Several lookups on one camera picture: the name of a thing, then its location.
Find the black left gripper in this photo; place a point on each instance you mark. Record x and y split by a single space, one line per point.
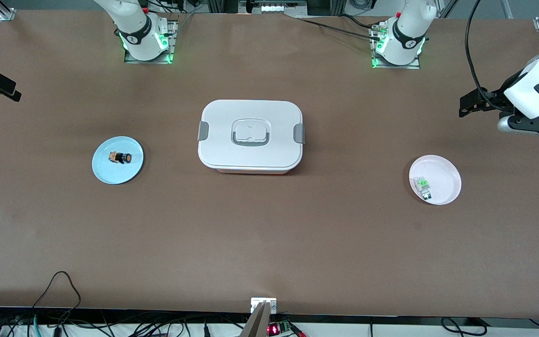
493 100

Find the orange push-button switch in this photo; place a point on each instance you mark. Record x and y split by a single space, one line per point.
120 157

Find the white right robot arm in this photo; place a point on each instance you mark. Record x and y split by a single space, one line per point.
136 25

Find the white lidded lunch box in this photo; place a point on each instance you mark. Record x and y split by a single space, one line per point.
251 154

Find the pink round plate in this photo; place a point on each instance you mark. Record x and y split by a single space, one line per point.
445 180

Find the light blue round plate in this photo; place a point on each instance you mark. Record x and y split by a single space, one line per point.
110 173

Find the white lit device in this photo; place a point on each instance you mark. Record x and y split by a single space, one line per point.
274 8

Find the red LED circuit board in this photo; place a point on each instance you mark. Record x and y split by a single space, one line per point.
276 329

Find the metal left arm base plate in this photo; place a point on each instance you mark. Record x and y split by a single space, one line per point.
412 66

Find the green push-button switch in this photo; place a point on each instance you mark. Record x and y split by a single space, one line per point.
424 186

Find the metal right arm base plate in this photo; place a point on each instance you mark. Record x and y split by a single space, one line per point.
131 58

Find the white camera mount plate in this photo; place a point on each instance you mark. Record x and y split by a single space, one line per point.
256 303

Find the aluminium camera mount bar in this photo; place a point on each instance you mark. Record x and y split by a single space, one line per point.
258 325

